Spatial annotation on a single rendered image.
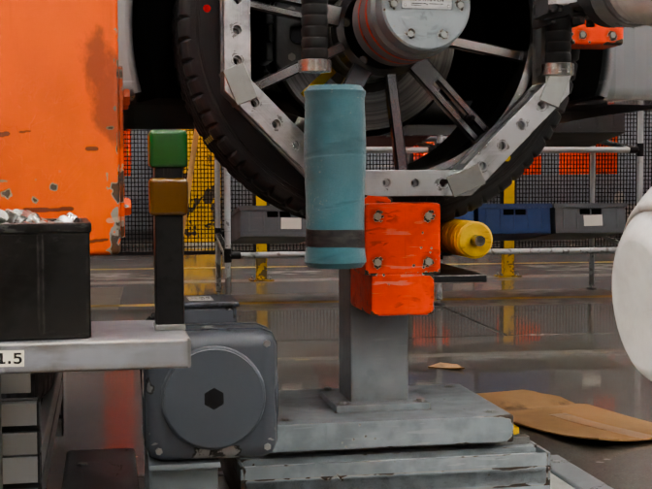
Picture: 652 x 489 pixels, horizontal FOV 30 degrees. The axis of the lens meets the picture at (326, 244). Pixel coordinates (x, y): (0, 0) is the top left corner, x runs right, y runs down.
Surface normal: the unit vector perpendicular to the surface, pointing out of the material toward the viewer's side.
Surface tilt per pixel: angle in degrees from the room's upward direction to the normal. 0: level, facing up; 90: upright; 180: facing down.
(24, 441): 90
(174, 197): 90
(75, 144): 90
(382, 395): 90
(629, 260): 99
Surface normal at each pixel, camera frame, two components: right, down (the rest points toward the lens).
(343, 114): 0.29, 0.01
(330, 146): -0.15, 0.05
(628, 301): -0.98, 0.11
